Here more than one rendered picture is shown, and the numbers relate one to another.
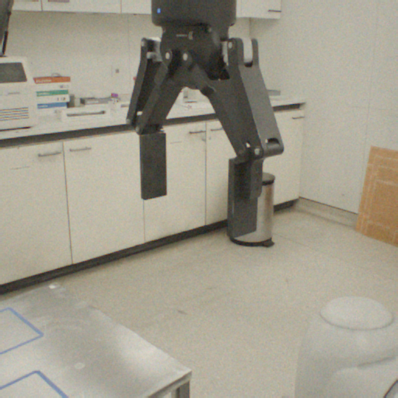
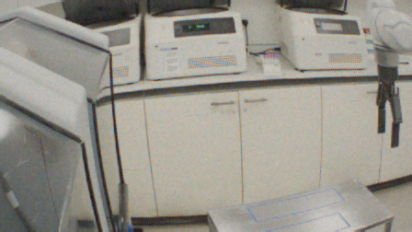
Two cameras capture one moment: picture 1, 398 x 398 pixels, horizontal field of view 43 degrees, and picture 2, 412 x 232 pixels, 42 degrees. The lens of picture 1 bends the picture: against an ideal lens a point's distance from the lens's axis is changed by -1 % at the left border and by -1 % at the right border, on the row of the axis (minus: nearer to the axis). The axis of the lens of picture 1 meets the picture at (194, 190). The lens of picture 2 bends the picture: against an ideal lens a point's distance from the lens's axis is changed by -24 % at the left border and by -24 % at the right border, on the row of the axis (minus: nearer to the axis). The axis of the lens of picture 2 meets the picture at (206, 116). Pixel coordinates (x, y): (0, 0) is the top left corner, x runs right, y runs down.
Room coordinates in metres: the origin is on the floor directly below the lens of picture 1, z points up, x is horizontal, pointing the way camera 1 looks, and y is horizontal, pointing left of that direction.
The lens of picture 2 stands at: (-1.03, -0.44, 1.71)
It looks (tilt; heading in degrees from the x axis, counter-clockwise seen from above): 16 degrees down; 35
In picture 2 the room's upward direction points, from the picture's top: 4 degrees counter-clockwise
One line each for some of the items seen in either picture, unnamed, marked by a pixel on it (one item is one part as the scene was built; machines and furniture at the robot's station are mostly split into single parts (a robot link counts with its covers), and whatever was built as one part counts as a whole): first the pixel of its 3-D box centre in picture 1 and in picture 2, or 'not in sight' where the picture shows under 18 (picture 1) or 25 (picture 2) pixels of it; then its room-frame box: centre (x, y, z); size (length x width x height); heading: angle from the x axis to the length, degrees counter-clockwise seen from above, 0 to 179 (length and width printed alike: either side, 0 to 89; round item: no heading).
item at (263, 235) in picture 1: (252, 207); not in sight; (3.29, -0.40, 0.23); 0.38 x 0.31 x 0.46; 39
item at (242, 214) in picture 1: (242, 196); (394, 134); (0.42, -0.04, 1.22); 0.03 x 0.01 x 0.07; 129
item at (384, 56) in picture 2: not in sight; (386, 54); (0.47, 0.00, 1.43); 0.09 x 0.09 x 0.06
